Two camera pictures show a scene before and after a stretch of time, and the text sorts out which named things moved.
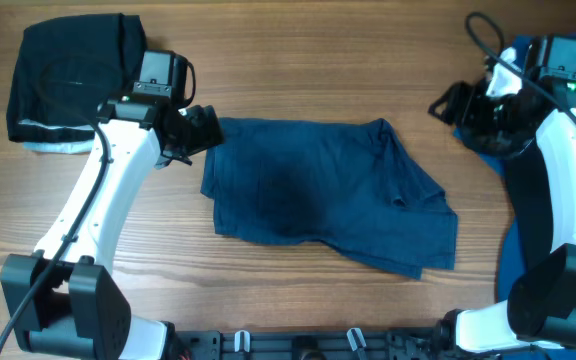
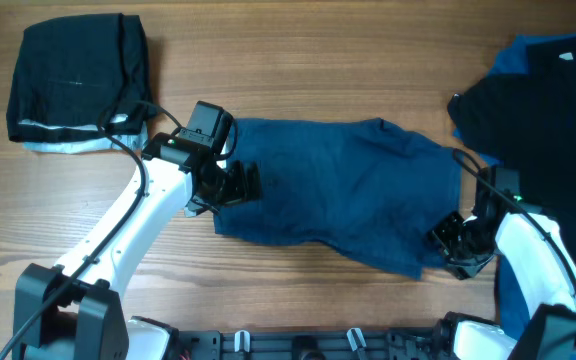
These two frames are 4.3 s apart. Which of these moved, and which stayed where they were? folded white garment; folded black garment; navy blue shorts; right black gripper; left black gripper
Moved: right black gripper; navy blue shorts; left black gripper
Stayed: folded white garment; folded black garment
